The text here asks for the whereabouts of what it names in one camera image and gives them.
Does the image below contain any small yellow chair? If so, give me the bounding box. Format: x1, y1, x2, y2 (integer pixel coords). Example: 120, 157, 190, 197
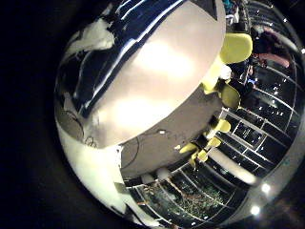
190, 149, 210, 168
178, 142, 199, 156
204, 136, 223, 151
206, 117, 233, 139

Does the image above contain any long white ceiling lamp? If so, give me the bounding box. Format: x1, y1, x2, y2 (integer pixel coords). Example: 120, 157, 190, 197
208, 147, 258, 185

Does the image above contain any white round object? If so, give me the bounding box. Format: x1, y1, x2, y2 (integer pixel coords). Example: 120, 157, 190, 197
218, 65, 233, 81

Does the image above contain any round ceiling light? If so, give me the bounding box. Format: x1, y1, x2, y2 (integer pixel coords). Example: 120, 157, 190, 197
249, 204, 261, 217
260, 182, 272, 194

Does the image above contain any thin black floor cable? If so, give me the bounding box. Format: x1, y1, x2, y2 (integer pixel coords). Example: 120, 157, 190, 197
120, 133, 192, 170

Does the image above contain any navy white striped shirt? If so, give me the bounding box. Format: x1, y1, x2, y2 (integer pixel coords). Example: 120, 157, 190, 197
56, 0, 189, 118

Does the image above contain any olive green chair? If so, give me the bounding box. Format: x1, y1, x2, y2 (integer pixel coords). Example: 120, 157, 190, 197
218, 83, 242, 111

